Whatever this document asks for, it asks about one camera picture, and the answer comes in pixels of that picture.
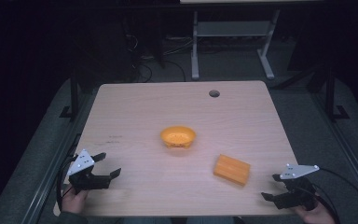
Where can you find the person's right hand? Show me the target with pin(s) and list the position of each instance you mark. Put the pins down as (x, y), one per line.
(315, 216)

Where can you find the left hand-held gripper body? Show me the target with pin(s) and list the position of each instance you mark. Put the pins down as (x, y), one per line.
(82, 180)

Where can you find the white metal stand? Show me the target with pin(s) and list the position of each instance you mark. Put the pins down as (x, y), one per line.
(230, 29)

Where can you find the grey metal rail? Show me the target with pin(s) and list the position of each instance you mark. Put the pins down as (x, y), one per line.
(345, 146)
(52, 168)

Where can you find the orange ribbed block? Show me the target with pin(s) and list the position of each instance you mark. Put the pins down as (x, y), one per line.
(231, 170)

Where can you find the person's left hand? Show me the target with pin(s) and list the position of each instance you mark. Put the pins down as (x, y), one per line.
(74, 200)

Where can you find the orange plastic bowl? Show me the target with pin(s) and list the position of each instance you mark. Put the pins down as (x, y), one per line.
(178, 137)

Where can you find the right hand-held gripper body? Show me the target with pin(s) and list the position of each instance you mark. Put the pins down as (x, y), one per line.
(296, 189)

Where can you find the black metal stand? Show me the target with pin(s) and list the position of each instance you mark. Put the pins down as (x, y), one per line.
(331, 93)
(74, 93)

